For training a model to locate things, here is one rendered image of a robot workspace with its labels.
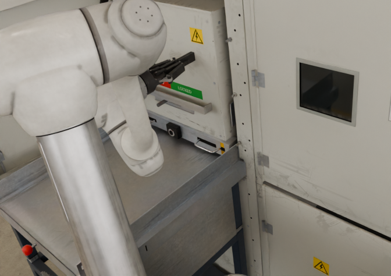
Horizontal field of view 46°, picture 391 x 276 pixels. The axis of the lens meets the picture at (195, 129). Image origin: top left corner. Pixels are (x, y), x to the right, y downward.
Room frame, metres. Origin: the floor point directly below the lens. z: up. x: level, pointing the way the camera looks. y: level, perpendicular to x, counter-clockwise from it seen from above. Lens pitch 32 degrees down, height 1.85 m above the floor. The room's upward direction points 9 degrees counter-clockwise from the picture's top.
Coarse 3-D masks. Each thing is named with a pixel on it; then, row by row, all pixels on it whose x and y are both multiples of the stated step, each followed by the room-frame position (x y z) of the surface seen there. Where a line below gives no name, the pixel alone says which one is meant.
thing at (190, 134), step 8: (152, 112) 1.63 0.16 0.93; (152, 120) 1.63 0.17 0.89; (160, 120) 1.59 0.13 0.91; (168, 120) 1.56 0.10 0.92; (184, 128) 1.49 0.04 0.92; (192, 128) 1.47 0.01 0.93; (184, 136) 1.50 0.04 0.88; (192, 136) 1.46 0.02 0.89; (200, 136) 1.43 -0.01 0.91; (208, 136) 1.40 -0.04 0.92; (232, 136) 1.38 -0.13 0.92; (200, 144) 1.43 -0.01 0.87; (208, 144) 1.40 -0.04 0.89; (224, 144) 1.34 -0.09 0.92; (232, 144) 1.34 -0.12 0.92; (216, 152) 1.37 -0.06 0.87
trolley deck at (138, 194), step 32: (160, 128) 1.63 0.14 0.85; (192, 160) 1.38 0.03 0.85; (32, 192) 1.33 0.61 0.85; (128, 192) 1.25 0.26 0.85; (160, 192) 1.23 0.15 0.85; (224, 192) 1.24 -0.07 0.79; (32, 224) 1.16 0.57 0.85; (64, 224) 1.14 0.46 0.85; (160, 224) 1.07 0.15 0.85; (64, 256) 1.00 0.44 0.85
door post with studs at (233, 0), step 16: (224, 0) 1.34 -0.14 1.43; (240, 0) 1.29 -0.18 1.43; (240, 16) 1.30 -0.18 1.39; (240, 32) 1.30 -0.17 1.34; (240, 48) 1.30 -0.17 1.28; (240, 64) 1.31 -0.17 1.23; (240, 80) 1.31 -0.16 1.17; (240, 96) 1.32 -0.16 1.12; (240, 112) 1.32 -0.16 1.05; (240, 128) 1.33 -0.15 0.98; (240, 144) 1.34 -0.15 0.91; (256, 208) 1.29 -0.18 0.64; (256, 224) 1.30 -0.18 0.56; (256, 240) 1.30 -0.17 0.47; (256, 256) 1.31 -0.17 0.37; (256, 272) 1.31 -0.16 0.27
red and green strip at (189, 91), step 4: (160, 84) 1.58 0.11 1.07; (164, 84) 1.56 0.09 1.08; (168, 84) 1.54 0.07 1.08; (172, 84) 1.53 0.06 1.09; (176, 84) 1.51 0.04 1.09; (180, 84) 1.49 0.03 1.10; (172, 88) 1.53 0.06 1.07; (176, 88) 1.51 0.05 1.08; (180, 88) 1.50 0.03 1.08; (184, 88) 1.48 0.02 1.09; (188, 88) 1.47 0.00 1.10; (192, 88) 1.45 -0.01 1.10; (184, 92) 1.48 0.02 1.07; (188, 92) 1.47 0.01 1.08; (192, 92) 1.45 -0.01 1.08; (196, 92) 1.44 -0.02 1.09; (200, 92) 1.42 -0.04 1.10; (196, 96) 1.44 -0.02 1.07; (200, 96) 1.42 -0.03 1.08
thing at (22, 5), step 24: (0, 0) 1.58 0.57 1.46; (24, 0) 1.62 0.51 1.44; (48, 0) 1.70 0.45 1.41; (72, 0) 1.75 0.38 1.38; (96, 0) 1.81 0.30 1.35; (0, 24) 1.59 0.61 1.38; (0, 120) 1.52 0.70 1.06; (0, 144) 1.50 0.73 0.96; (24, 144) 1.55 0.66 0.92; (0, 168) 1.48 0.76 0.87
